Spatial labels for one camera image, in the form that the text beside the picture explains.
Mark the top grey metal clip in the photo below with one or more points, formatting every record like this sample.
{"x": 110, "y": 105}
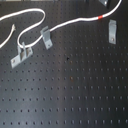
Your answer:
{"x": 104, "y": 2}

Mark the middle grey metal cable clip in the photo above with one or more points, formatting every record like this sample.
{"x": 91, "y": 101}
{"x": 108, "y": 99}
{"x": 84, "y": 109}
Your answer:
{"x": 45, "y": 32}

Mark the grey metal cable clip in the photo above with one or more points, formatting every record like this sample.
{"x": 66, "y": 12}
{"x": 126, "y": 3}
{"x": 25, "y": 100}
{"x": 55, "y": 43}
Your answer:
{"x": 112, "y": 31}
{"x": 23, "y": 54}
{"x": 45, "y": 32}

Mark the left grey metal cable clip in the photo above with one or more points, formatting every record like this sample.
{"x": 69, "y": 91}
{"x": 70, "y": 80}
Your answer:
{"x": 23, "y": 54}

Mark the right grey metal cable clip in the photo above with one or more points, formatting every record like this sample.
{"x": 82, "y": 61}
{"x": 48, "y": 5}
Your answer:
{"x": 112, "y": 31}

